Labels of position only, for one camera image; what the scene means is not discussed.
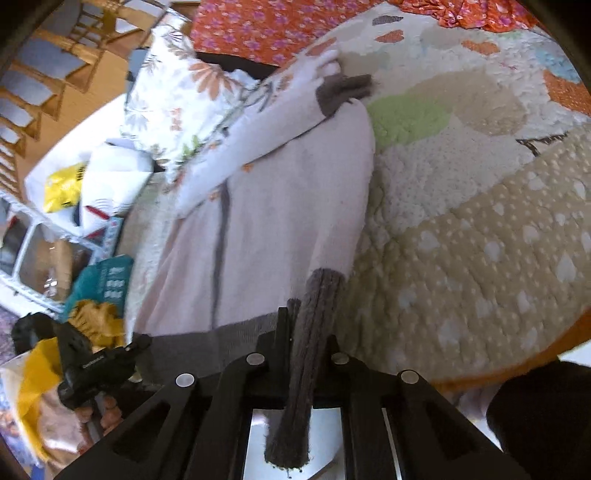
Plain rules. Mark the yellow packet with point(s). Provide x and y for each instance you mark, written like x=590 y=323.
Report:
x=64 y=187

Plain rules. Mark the mustard yellow cloth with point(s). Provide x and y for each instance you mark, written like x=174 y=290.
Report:
x=99 y=323

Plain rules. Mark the orange floral cloth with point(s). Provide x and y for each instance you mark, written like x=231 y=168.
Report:
x=258 y=27

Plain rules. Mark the teal packet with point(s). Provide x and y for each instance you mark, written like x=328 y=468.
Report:
x=104 y=281

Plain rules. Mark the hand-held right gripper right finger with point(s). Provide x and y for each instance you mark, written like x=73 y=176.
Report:
x=333 y=367

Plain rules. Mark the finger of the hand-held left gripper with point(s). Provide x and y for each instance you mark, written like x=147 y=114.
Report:
x=131 y=348

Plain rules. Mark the person's left hand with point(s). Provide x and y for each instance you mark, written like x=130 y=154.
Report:
x=110 y=413

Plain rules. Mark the yellow plastic bag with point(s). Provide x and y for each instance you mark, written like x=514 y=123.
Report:
x=34 y=383

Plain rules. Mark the patchwork quilted blanket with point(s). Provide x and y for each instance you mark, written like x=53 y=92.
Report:
x=461 y=230

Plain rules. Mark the floral white pillow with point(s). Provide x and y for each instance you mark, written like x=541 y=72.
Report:
x=184 y=92

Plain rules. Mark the pink sweater with grey trim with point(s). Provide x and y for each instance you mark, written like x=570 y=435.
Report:
x=277 y=207

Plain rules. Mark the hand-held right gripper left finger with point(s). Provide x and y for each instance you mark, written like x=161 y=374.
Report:
x=282 y=344

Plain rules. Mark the colourful flat box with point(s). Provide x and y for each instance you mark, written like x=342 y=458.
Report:
x=99 y=230

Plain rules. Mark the white plastic bag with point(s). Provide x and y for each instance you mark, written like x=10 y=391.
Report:
x=115 y=175

